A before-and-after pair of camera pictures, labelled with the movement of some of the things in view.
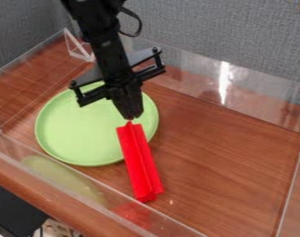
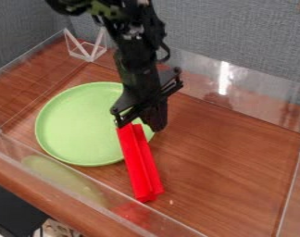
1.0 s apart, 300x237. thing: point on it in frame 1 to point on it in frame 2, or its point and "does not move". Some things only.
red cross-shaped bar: [141, 161] does not move
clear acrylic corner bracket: [78, 49] does not move
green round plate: [78, 132] does not move
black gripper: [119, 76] to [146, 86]
